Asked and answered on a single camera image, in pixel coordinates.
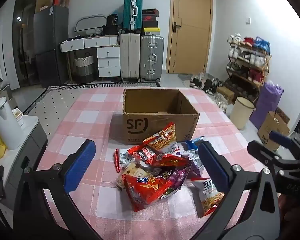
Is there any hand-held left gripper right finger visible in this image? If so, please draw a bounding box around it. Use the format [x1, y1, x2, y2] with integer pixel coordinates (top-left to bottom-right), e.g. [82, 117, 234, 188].
[197, 141, 281, 240]

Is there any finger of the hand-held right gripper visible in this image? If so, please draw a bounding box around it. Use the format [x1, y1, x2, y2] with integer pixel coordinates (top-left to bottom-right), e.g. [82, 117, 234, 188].
[247, 140, 300, 168]
[269, 131, 300, 155]

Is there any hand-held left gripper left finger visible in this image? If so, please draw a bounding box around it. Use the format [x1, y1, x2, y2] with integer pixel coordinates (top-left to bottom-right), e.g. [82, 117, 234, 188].
[14, 139, 96, 240]

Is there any noodle snack packet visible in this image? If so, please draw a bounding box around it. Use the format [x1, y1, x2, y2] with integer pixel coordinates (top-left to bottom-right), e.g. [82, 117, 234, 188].
[143, 122, 177, 155]
[190, 177, 225, 218]

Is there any blue cookie packet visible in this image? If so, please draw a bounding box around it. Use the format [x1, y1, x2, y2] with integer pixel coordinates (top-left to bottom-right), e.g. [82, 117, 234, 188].
[176, 136, 205, 160]

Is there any purple snack packet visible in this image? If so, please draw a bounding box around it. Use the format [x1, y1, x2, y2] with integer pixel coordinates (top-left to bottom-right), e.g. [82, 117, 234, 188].
[162, 159, 204, 188]

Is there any red white-label snack packet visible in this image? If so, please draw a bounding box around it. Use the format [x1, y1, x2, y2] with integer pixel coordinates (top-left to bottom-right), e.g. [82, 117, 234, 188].
[114, 148, 130, 173]

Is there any glossy red snack packet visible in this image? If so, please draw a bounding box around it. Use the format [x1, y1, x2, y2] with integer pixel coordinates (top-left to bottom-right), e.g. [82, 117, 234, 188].
[152, 154, 192, 168]

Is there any beige snack packet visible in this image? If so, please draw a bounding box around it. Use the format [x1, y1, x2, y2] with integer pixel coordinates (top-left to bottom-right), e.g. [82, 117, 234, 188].
[116, 162, 153, 189]

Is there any red black snack packet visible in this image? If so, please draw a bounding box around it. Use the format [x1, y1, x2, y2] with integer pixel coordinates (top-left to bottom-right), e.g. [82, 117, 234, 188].
[127, 145, 163, 167]

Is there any brown cardboard box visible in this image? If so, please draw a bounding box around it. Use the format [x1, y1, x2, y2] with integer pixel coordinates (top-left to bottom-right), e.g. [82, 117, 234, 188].
[122, 88, 200, 145]

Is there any large red chips packet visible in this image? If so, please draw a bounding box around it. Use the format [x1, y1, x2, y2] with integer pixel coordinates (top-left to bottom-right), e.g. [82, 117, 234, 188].
[122, 174, 185, 212]

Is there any cardboard box on floor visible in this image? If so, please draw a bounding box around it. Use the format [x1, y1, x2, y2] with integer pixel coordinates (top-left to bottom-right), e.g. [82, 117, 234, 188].
[257, 111, 290, 152]

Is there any purple plastic bag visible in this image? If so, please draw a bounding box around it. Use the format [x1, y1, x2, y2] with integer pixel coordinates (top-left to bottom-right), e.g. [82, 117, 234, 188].
[249, 81, 284, 130]

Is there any cream waste bin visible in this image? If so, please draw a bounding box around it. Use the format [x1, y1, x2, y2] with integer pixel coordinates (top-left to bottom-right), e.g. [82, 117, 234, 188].
[230, 96, 255, 130]

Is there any pink checked tablecloth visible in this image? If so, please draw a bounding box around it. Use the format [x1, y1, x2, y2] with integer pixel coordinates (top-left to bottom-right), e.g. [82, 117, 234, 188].
[36, 86, 253, 233]

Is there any grey white side table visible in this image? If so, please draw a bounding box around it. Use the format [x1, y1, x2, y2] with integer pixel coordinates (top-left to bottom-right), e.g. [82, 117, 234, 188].
[0, 115, 48, 205]

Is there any small cardboard box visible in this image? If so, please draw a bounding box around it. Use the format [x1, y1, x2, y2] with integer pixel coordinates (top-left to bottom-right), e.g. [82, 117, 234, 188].
[216, 86, 235, 103]

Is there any black dotted rug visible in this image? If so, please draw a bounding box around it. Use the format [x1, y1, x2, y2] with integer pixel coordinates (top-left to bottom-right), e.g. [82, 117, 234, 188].
[24, 84, 163, 117]

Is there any wooden shoe rack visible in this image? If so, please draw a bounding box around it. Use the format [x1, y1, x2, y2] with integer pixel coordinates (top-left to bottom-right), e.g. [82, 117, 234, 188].
[226, 34, 272, 93]

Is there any white food container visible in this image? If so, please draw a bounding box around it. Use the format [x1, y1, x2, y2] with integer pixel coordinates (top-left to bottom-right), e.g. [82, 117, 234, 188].
[12, 108, 25, 126]

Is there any white kettle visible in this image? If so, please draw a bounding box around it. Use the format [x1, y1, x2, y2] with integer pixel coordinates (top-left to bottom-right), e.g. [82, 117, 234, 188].
[0, 97, 25, 151]

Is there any pile of sneakers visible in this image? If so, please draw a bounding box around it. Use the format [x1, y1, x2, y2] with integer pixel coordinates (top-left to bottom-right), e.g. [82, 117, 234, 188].
[190, 72, 230, 110]

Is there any shelved shoes group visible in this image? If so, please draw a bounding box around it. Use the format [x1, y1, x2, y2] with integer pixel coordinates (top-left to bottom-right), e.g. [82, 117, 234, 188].
[227, 33, 269, 85]

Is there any grey door mat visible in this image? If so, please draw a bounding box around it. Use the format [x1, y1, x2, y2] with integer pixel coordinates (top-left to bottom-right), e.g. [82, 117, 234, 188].
[178, 72, 210, 85]

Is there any blue bag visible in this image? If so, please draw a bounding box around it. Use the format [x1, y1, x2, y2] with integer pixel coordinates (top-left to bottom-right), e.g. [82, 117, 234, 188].
[254, 37, 271, 52]

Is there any woven laundry basket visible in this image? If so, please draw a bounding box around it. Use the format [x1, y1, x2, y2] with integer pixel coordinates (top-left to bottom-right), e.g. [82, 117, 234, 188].
[74, 52, 94, 83]

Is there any white drawer cabinet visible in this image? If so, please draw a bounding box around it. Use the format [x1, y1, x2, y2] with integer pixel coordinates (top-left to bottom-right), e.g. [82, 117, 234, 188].
[97, 46, 121, 78]

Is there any beige suitcase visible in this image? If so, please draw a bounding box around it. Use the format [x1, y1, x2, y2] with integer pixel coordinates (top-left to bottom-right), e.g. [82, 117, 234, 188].
[119, 33, 141, 82]

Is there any white dressing desk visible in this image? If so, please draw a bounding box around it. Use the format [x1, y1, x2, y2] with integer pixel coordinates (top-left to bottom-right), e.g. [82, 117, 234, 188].
[60, 35, 120, 53]

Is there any black refrigerator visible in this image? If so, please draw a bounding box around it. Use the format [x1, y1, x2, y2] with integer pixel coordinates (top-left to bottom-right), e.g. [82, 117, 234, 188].
[34, 5, 69, 87]

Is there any silver suitcase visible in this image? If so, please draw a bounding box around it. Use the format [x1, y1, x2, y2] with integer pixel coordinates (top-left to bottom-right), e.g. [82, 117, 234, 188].
[139, 35, 165, 83]

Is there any dark glass cabinet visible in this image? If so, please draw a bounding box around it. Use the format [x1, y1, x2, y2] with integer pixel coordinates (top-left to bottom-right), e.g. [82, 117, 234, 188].
[12, 0, 40, 88]

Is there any black bag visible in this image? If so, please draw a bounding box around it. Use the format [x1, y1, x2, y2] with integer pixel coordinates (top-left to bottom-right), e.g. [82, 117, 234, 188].
[102, 25, 123, 35]

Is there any oval mirror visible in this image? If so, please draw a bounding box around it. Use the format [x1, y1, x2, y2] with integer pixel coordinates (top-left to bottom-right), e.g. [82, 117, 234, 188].
[75, 15, 107, 34]

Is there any wooden door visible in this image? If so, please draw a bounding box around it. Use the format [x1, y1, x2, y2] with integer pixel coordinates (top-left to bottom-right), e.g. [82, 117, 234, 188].
[166, 0, 213, 74]

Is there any white wardrobe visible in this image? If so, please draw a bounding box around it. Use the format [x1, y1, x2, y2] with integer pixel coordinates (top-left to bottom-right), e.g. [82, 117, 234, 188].
[0, 0, 18, 90]

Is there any black printed gift box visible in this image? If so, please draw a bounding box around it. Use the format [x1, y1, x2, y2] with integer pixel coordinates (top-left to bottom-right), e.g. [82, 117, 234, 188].
[106, 14, 119, 26]

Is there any yellow black shoe box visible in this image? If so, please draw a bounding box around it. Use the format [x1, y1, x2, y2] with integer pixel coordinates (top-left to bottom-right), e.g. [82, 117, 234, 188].
[141, 27, 162, 36]

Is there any teal suitcase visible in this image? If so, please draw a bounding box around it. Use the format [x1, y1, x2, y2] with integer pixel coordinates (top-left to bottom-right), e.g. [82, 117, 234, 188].
[122, 0, 143, 30]

